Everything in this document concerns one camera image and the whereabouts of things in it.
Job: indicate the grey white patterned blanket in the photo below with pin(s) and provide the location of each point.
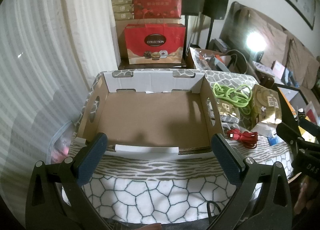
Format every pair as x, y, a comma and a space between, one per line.
150, 195

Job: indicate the black television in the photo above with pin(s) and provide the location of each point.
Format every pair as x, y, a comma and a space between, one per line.
233, 27

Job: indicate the gold flat box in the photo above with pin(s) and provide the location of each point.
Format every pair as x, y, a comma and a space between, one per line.
122, 0
123, 8
124, 16

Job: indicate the red floral gift bag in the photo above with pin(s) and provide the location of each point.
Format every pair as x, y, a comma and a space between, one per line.
155, 2

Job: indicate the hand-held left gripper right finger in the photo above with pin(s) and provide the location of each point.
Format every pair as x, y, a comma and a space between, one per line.
225, 159

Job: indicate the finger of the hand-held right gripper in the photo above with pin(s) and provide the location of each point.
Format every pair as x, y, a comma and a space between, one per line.
287, 106
287, 132

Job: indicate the small blue packet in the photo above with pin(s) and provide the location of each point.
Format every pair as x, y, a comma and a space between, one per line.
273, 141

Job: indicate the clear plastic storage bin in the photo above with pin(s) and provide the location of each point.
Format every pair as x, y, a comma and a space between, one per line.
56, 149

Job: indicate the white curtain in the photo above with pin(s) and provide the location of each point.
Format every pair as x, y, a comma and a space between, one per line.
50, 57

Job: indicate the red chocolate gift bag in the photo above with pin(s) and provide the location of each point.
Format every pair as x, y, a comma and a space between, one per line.
140, 42

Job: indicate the brown sofa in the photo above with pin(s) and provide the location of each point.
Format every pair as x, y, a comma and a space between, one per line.
297, 52

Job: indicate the cluttered cardboard box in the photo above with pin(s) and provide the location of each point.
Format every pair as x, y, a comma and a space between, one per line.
207, 58

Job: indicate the large gold snack bag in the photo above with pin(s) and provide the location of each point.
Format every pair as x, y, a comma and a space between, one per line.
265, 104

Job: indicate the small gold packet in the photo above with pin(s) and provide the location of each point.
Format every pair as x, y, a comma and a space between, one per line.
227, 109

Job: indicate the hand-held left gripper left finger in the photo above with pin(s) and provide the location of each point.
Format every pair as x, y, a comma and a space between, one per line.
91, 159

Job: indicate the dark wooden cabinet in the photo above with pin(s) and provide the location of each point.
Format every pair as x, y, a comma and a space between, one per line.
123, 64

